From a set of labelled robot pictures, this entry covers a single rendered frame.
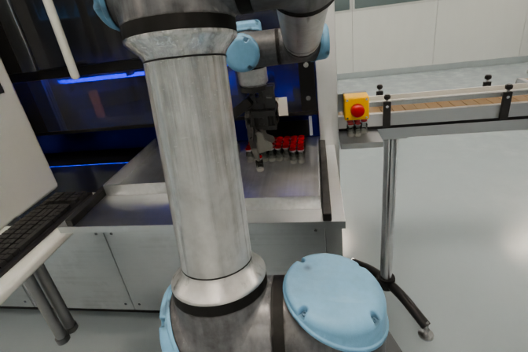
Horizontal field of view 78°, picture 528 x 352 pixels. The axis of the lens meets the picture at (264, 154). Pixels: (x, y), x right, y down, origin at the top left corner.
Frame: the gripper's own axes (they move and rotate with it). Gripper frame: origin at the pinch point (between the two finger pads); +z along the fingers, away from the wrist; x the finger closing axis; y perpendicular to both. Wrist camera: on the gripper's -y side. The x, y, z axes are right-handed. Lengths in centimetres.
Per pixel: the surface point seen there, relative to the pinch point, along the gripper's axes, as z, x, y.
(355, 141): 5.2, 16.9, 29.0
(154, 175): 5.0, 0.1, -32.8
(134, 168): 4.9, 5.5, -42.2
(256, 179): 5.0, -5.1, 0.1
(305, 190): 5.0, -11.8, 13.6
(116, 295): 75, 16, -79
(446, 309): 93, 28, 68
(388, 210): 41, 30, 43
